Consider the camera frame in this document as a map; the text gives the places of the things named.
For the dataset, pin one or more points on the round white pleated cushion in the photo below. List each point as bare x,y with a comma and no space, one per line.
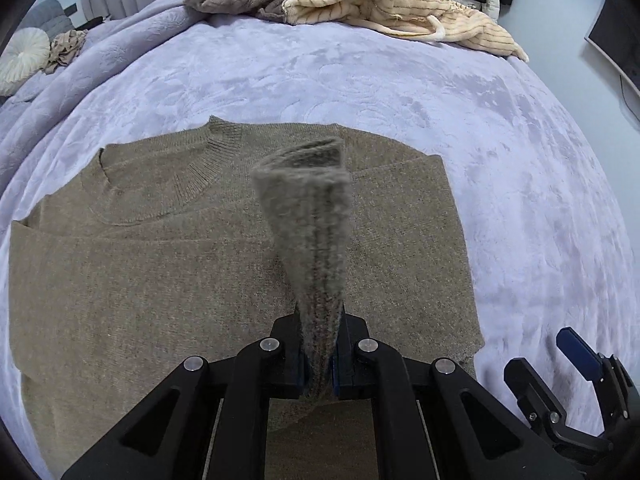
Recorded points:
20,57

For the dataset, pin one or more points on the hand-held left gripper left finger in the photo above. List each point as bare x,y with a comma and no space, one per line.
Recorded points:
300,377

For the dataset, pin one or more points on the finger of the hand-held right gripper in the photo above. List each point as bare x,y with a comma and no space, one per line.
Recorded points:
532,390
582,357

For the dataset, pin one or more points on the grey cushion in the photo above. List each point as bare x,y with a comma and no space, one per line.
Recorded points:
47,15

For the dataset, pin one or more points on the computer monitor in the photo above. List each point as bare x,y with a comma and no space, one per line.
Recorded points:
617,45

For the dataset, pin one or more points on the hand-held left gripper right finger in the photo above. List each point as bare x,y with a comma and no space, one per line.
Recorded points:
336,372

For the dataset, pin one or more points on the brown knitted sweater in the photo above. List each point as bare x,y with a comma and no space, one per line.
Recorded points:
150,280

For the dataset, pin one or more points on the cream striped fleece blanket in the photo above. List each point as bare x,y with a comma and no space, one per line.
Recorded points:
400,7

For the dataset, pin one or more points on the lavender plush bed blanket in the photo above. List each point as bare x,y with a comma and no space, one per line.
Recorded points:
350,90

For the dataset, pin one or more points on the crumpled beige cloth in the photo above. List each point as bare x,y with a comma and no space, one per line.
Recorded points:
65,50

